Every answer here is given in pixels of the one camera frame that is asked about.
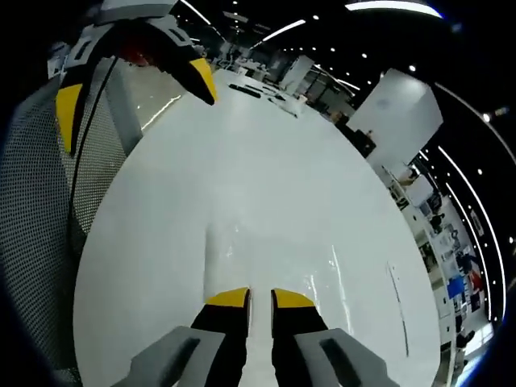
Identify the white square pillar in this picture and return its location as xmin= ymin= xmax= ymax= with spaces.
xmin=345 ymin=67 xmax=444 ymax=173

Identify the white crumpled object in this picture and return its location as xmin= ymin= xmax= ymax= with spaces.
xmin=277 ymin=96 xmax=303 ymax=119

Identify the white board on stand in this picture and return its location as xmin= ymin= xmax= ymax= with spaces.
xmin=409 ymin=175 xmax=435 ymax=205

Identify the grey mesh office chair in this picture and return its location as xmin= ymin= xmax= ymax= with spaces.
xmin=0 ymin=60 xmax=143 ymax=387

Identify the clear plastic resealable bag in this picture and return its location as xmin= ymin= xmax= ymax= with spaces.
xmin=202 ymin=217 xmax=358 ymax=339

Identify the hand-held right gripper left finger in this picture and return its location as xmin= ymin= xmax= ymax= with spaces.
xmin=127 ymin=285 xmax=252 ymax=387

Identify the black flat object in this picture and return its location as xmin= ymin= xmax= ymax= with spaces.
xmin=228 ymin=82 xmax=263 ymax=98

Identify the black cable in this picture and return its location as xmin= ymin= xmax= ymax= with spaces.
xmin=68 ymin=56 xmax=119 ymax=247

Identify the table cable slot cover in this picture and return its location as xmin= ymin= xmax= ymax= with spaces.
xmin=383 ymin=260 xmax=411 ymax=359

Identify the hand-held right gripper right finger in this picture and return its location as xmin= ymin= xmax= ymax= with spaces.
xmin=269 ymin=287 xmax=401 ymax=387

